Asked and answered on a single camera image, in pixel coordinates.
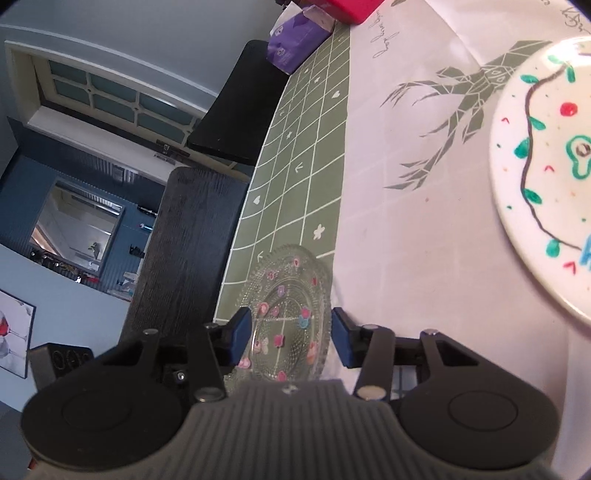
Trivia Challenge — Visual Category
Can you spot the framed wall picture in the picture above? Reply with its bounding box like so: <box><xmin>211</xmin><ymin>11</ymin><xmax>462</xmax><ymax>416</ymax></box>
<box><xmin>0</xmin><ymin>289</ymin><xmax>37</xmax><ymax>380</ymax></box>

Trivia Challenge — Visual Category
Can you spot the purple tissue pack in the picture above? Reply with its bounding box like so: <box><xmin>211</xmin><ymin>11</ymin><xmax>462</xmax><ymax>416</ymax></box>
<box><xmin>267</xmin><ymin>8</ymin><xmax>336</xmax><ymax>76</ymax></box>

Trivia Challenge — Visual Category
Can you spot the black chair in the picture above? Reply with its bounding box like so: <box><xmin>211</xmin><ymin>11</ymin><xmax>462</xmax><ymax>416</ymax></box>
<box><xmin>186</xmin><ymin>40</ymin><xmax>290</xmax><ymax>168</ymax></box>
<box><xmin>121</xmin><ymin>167</ymin><xmax>251</xmax><ymax>344</ymax></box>

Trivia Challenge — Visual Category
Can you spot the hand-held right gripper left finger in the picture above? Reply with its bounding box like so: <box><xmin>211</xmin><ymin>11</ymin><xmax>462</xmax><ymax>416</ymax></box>
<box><xmin>99</xmin><ymin>307</ymin><xmax>253</xmax><ymax>402</ymax></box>

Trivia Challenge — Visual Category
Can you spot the black speaker box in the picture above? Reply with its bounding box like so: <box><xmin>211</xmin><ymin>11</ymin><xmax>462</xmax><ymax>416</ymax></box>
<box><xmin>27</xmin><ymin>342</ymin><xmax>94</xmax><ymax>394</ymax></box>

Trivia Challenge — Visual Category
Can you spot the white printed table runner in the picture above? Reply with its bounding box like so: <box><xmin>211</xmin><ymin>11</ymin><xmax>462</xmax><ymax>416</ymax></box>
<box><xmin>323</xmin><ymin>0</ymin><xmax>591</xmax><ymax>464</ymax></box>

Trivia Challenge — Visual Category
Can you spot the pink box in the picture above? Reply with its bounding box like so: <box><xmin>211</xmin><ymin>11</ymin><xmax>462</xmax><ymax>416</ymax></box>
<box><xmin>302</xmin><ymin>0</ymin><xmax>385</xmax><ymax>27</ymax></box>

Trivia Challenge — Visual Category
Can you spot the white painted plate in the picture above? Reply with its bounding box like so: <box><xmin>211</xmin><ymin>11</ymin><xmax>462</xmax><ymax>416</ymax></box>
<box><xmin>488</xmin><ymin>37</ymin><xmax>591</xmax><ymax>329</ymax></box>

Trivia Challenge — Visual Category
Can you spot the clear flowered glass plate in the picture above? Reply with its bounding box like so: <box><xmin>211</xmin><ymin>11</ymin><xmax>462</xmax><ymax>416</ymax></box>
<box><xmin>224</xmin><ymin>244</ymin><xmax>334</xmax><ymax>385</ymax></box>

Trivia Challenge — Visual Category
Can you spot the wall mirror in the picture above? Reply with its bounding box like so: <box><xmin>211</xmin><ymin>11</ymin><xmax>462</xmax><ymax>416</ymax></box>
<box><xmin>29</xmin><ymin>179</ymin><xmax>126</xmax><ymax>274</ymax></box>

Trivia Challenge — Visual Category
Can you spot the frosted glass window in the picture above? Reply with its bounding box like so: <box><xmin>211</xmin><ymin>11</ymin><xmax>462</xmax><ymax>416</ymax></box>
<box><xmin>4</xmin><ymin>41</ymin><xmax>219</xmax><ymax>157</ymax></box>

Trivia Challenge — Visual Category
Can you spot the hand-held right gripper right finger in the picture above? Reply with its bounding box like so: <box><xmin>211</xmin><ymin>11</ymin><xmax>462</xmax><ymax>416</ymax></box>
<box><xmin>331</xmin><ymin>307</ymin><xmax>481</xmax><ymax>400</ymax></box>

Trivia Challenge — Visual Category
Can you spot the green checkered tablecloth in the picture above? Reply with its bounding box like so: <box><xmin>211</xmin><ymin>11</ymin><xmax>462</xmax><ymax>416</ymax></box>
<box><xmin>213</xmin><ymin>21</ymin><xmax>354</xmax><ymax>326</ymax></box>

